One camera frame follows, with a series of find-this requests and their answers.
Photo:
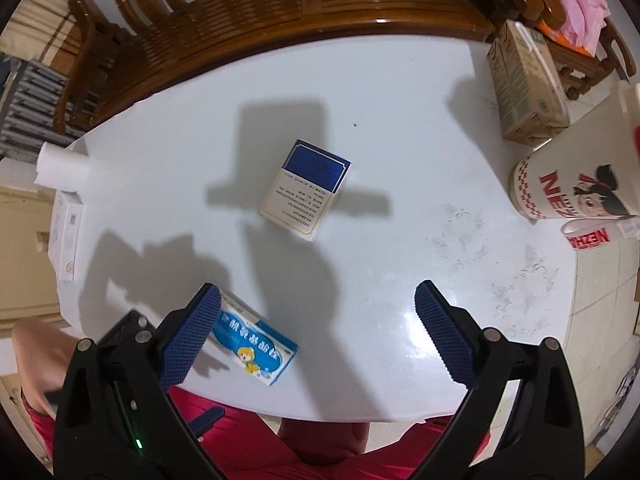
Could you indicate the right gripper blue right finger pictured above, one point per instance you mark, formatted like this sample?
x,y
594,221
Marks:
x,y
452,330

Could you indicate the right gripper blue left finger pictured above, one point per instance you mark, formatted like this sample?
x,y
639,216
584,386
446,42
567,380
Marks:
x,y
183,333

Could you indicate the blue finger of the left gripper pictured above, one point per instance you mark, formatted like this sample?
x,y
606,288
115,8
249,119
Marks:
x,y
205,421

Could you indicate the blue cartoon medicine box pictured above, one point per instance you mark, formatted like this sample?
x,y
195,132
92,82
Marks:
x,y
251,342

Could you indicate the white tissue box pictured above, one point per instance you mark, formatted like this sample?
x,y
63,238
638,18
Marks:
x,y
64,230

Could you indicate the white paper roll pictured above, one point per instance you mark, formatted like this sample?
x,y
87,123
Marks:
x,y
61,169

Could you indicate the white blue medicine box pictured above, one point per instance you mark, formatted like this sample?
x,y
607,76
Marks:
x,y
305,189

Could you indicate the large cartoon tumbler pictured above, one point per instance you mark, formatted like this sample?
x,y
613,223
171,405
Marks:
x,y
588,175

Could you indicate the grey radiator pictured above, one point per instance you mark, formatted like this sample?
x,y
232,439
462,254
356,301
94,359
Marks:
x,y
29,95

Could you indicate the brown drink cartons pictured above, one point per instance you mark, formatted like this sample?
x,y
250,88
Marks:
x,y
530,96

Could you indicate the wooden bench sofa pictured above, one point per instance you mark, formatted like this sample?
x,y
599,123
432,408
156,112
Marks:
x,y
131,49

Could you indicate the beige curtain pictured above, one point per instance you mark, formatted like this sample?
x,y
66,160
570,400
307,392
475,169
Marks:
x,y
43,31

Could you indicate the pink plastic bag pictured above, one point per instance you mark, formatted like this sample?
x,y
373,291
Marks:
x,y
581,30

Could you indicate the wooden armchair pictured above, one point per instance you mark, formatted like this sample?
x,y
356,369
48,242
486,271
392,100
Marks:
x,y
579,73

